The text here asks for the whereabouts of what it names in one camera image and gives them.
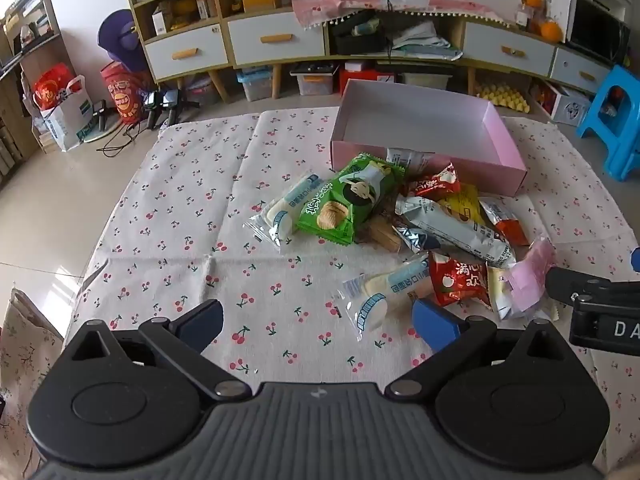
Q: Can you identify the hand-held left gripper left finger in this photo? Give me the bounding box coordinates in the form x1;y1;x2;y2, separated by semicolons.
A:
65;299;253;403

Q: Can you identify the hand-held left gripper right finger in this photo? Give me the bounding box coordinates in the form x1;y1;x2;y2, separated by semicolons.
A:
385;298;574;403

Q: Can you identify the pink snack packet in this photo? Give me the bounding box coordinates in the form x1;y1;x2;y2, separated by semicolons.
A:
507;237;557;311

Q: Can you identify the red snack packet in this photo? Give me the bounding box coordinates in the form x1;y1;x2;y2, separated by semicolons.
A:
407;161;462;200
427;251;493;308

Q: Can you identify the cream cake packet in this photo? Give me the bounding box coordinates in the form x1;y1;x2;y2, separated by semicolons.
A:
487;266;541;321

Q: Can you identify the white bread roll packet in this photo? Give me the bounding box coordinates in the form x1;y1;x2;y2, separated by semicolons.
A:
243;172;326;250
334;255;438;345

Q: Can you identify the orange silver snack packet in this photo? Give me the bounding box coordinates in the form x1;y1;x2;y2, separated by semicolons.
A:
479;197;532;247

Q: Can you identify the silver dark blue packet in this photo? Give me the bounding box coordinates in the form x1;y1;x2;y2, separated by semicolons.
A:
392;225;442;257

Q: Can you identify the long white blue packet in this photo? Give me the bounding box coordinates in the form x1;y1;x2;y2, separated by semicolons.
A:
395;196;517;268

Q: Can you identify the golden brown snack packet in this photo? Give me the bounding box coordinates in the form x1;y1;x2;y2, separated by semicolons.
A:
357;210;406;253

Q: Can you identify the yellow snack packet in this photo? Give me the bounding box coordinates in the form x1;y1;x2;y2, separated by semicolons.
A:
437;184;487;226

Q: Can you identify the green chip packet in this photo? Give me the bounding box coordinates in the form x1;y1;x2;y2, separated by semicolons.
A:
296;152;407;246

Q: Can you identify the small white snack packet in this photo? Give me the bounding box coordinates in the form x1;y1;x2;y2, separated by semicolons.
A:
386;146;431;177

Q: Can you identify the pink cardboard box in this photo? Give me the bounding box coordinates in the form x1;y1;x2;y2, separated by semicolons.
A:
330;79;528;197

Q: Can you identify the cherry print cloth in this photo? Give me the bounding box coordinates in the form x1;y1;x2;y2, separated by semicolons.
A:
62;107;640;466

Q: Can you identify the blue plastic stool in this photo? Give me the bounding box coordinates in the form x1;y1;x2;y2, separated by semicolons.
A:
575;65;640;183

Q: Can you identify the white printed cardboard box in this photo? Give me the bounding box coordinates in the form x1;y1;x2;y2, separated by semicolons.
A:
530;80;593;126

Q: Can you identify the floral fabric bag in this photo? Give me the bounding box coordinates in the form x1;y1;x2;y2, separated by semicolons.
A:
0;287;66;480

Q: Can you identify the yellow egg tray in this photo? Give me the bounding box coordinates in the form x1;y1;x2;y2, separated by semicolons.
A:
475;80;533;115

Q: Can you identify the black microwave oven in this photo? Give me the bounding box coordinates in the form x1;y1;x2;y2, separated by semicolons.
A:
565;0;632;66

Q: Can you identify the low wooden TV cabinet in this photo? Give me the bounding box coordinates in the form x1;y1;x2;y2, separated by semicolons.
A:
324;7;617;111

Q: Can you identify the clear bin blue lid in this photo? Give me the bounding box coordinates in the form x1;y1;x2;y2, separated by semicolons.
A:
236;67;275;102

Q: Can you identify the white paper bag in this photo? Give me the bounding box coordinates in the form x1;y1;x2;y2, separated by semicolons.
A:
32;75;96;153

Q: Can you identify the red cartoon gift bag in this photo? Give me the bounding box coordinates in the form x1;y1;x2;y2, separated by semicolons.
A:
100;60;151;123

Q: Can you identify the white storage bin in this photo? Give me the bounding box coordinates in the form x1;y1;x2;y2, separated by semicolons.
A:
402;71;448;92

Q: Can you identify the clear bin dark lid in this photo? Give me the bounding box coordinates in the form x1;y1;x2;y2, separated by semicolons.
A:
290;64;335;96

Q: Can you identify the red cardboard box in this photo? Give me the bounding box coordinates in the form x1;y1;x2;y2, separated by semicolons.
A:
344;60;401;85

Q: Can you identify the wooden shelf cabinet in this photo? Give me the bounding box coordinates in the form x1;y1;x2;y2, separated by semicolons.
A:
120;0;236;86

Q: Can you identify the pile of papers and cloths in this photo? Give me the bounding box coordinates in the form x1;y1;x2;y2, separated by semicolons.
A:
392;21;463;61

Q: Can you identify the red shopping bag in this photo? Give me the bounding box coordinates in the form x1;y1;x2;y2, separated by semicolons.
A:
32;63;76;111

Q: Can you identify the wooden drawer cabinet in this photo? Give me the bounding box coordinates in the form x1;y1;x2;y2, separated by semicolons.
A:
210;0;331;103

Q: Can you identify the purple round chair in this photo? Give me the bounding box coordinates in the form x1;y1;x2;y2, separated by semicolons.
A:
97;9;151;78

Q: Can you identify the black storage box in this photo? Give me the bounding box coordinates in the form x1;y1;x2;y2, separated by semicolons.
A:
330;17;391;56

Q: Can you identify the pink cherry cover cloth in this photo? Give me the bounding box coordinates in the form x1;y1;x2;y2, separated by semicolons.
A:
291;0;521;28

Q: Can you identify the wooden bookshelf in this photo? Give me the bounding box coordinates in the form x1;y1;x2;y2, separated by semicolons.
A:
0;0;66;181

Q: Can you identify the black camera rig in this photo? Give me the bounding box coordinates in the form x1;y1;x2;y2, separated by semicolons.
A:
142;90;162;128
160;89;198;126

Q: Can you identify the black power cable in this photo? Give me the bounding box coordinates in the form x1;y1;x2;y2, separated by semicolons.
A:
362;0;396;61

